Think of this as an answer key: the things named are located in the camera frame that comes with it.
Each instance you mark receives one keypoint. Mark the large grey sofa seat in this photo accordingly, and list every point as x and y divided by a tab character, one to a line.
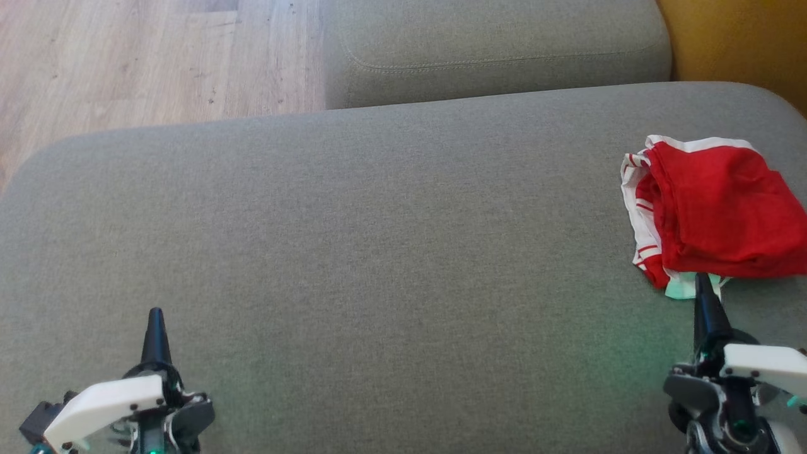
378	252

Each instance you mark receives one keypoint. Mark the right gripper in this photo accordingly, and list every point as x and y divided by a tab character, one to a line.
756	372

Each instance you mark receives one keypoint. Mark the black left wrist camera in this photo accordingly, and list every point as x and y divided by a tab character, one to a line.
41	419

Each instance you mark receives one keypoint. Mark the small grey sofa module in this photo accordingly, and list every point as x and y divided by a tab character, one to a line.
492	50

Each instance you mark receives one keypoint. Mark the red white-striped shorts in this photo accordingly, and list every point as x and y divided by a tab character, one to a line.
725	208

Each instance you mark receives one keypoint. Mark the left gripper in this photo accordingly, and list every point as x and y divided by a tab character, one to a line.
107	403

